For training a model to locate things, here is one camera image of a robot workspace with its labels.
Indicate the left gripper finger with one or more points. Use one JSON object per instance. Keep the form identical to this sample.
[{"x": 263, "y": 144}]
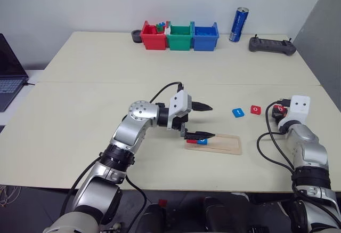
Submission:
[
  {"x": 201, "y": 107},
  {"x": 198, "y": 135}
]

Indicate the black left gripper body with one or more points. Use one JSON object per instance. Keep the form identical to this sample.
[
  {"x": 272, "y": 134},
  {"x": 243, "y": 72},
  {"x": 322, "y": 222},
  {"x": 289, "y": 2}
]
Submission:
[{"x": 181, "y": 121}]

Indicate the red letter b block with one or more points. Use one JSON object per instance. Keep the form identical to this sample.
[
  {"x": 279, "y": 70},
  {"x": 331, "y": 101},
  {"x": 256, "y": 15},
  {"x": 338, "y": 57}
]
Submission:
[{"x": 280, "y": 109}]

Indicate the red letter o block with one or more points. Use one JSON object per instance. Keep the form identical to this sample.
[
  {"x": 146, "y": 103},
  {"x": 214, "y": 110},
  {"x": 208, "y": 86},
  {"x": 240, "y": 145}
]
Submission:
[{"x": 255, "y": 109}]

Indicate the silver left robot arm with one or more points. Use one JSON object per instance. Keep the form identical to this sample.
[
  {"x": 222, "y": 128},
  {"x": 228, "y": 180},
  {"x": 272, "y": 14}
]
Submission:
[{"x": 133, "y": 131}]

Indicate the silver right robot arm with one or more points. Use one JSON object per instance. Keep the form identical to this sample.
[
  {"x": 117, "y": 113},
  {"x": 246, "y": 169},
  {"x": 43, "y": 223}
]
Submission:
[{"x": 306, "y": 142}]

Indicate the blue letter o block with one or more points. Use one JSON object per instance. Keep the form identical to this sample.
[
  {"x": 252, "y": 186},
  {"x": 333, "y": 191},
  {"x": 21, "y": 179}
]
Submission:
[{"x": 202, "y": 142}]

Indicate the red letter r block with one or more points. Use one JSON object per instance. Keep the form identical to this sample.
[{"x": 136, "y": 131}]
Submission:
[{"x": 191, "y": 141}]

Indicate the wooden letter tray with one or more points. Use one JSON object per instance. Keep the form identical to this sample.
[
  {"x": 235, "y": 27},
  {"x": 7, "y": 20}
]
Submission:
[{"x": 226, "y": 145}]

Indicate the blue letter t block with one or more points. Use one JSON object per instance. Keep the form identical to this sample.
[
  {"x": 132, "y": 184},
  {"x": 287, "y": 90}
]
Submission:
[{"x": 238, "y": 112}]

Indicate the blue plastic bin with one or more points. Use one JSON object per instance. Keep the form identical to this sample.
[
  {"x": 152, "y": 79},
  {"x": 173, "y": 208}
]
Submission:
[{"x": 203, "y": 43}]

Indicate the green plastic bin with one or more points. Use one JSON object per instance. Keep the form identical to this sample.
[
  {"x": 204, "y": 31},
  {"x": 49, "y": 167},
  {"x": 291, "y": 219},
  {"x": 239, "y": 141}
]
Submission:
[{"x": 179, "y": 42}]

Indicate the dark grey remote controller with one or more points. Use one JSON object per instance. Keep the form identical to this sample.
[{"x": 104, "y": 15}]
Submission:
[{"x": 271, "y": 46}]

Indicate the small red object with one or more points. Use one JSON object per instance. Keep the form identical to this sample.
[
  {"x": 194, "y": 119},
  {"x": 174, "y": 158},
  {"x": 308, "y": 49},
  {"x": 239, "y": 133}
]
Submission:
[{"x": 162, "y": 202}]

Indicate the dark rounded shape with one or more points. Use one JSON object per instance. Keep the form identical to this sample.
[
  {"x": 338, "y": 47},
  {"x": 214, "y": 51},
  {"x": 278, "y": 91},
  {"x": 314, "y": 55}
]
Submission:
[
  {"x": 153, "y": 219},
  {"x": 218, "y": 214}
]

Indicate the red plastic bin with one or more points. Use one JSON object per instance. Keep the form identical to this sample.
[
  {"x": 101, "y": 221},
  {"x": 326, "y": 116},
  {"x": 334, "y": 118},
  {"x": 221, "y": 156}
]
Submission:
[{"x": 153, "y": 41}]

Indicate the small green toy brick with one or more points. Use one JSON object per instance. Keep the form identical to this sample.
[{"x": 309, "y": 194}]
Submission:
[{"x": 160, "y": 29}]

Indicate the blue drink can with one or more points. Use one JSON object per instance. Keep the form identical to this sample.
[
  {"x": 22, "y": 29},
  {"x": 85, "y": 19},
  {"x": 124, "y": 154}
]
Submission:
[{"x": 238, "y": 25}]

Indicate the small blue toy brick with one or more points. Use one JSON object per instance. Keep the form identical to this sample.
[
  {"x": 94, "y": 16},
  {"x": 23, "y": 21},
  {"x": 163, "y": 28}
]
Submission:
[{"x": 161, "y": 23}]

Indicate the white side desk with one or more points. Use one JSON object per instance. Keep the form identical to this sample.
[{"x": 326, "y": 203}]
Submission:
[{"x": 18, "y": 115}]

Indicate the dark laptop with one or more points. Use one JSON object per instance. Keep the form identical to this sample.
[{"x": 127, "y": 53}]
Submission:
[{"x": 9, "y": 70}]

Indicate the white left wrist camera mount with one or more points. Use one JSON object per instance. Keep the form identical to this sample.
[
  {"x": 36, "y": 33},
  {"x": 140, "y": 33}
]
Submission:
[{"x": 178, "y": 102}]

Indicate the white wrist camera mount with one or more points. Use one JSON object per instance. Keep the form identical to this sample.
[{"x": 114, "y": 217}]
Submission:
[
  {"x": 299, "y": 107},
  {"x": 178, "y": 102}
]

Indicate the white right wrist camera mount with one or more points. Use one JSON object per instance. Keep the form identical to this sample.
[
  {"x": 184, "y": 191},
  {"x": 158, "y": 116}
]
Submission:
[{"x": 299, "y": 107}]

